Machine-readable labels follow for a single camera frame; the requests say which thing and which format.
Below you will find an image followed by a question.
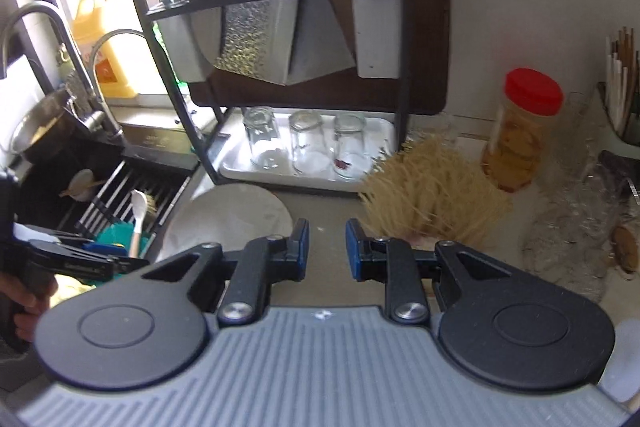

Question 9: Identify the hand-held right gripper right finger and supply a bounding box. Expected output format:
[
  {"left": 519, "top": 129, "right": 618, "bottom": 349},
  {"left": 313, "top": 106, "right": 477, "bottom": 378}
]
[{"left": 346, "top": 218, "right": 513, "bottom": 324}]

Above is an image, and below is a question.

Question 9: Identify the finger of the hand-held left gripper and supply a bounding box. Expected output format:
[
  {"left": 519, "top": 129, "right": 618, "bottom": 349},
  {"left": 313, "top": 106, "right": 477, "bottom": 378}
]
[
  {"left": 50, "top": 255, "right": 152, "bottom": 283},
  {"left": 27, "top": 238, "right": 127, "bottom": 259}
]

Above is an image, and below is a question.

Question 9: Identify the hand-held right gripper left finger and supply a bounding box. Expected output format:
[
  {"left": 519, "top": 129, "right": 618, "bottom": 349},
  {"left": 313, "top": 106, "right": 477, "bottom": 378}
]
[{"left": 141, "top": 218, "right": 310, "bottom": 327}]

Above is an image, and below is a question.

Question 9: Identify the round white plate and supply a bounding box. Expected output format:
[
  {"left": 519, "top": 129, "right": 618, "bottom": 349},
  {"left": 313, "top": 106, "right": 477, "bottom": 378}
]
[{"left": 162, "top": 184, "right": 293, "bottom": 260}]

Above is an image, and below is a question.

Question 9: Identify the person's left hand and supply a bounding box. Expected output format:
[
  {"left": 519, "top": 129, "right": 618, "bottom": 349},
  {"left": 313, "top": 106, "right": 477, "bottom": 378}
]
[{"left": 11, "top": 279, "right": 60, "bottom": 344}]

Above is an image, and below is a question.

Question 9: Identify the teal cloth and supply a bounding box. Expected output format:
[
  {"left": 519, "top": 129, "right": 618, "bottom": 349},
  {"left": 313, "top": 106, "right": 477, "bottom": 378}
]
[{"left": 95, "top": 226, "right": 155, "bottom": 259}]

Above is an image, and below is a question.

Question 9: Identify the black kitchen sink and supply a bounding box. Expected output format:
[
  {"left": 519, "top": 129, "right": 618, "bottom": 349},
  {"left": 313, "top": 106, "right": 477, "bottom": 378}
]
[{"left": 10, "top": 127, "right": 201, "bottom": 255}]

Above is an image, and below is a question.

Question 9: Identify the white spatula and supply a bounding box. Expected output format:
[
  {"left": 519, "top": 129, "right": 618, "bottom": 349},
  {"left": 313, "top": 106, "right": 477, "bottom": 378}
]
[{"left": 128, "top": 190, "right": 150, "bottom": 259}]

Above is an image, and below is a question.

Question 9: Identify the black sink drying rack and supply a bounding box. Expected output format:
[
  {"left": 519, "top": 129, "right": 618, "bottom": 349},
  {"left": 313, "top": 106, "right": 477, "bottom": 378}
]
[{"left": 55, "top": 159, "right": 194, "bottom": 259}]

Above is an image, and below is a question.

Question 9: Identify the beige scoop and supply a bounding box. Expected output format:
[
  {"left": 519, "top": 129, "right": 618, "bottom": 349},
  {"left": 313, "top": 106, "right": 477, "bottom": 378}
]
[{"left": 60, "top": 169, "right": 109, "bottom": 201}]

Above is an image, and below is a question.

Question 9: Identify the steel pot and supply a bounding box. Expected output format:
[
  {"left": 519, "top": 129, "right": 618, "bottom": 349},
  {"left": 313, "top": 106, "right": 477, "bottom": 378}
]
[{"left": 10, "top": 88, "right": 97, "bottom": 164}]

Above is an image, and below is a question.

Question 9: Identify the straw bristle brush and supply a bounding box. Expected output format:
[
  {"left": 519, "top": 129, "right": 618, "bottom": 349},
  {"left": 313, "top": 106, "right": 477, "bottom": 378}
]
[{"left": 359, "top": 139, "right": 513, "bottom": 254}]

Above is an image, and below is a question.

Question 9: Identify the white drip tray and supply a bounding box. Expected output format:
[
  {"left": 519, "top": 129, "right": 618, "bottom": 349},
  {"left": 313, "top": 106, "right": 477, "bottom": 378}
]
[{"left": 220, "top": 109, "right": 397, "bottom": 194}]

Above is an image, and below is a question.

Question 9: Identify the clear drinking glass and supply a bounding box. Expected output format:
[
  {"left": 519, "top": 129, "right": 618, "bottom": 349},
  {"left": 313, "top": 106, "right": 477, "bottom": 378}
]
[
  {"left": 332, "top": 113, "right": 372, "bottom": 180},
  {"left": 243, "top": 107, "right": 282, "bottom": 169},
  {"left": 289, "top": 111, "right": 329, "bottom": 176}
]

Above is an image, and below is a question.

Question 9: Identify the white plastic container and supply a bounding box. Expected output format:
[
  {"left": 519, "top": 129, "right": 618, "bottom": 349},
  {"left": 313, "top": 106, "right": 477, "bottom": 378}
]
[{"left": 0, "top": 54, "right": 47, "bottom": 148}]

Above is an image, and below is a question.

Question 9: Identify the tall steel faucet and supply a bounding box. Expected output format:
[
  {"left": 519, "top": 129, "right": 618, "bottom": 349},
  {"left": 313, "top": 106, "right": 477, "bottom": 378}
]
[{"left": 0, "top": 2, "right": 126, "bottom": 144}]

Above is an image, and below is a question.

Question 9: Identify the yellow oil bottle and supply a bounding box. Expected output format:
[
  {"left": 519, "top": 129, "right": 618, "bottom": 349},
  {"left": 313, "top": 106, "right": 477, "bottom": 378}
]
[{"left": 72, "top": 0, "right": 142, "bottom": 100}]

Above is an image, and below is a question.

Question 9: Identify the small steel faucet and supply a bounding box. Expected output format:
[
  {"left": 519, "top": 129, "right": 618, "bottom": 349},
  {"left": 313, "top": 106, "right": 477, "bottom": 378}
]
[{"left": 87, "top": 28, "right": 157, "bottom": 108}]

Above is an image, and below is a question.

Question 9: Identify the red-lidded amber jar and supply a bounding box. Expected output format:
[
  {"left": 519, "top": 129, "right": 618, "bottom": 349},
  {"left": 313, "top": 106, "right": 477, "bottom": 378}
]
[{"left": 481, "top": 68, "right": 565, "bottom": 193}]

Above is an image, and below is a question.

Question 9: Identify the cluster of clear glass cups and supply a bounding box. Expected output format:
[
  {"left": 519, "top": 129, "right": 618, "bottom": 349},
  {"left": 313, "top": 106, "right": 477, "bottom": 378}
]
[{"left": 522, "top": 92, "right": 632, "bottom": 304}]

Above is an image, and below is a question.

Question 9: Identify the pale green chopstick holder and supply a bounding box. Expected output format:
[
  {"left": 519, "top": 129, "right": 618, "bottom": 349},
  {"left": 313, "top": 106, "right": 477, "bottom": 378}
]
[{"left": 597, "top": 82, "right": 640, "bottom": 158}]

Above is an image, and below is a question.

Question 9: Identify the bundle of chopsticks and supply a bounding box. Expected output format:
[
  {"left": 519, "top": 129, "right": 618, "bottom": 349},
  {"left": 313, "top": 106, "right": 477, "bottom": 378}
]
[{"left": 605, "top": 26, "right": 640, "bottom": 142}]

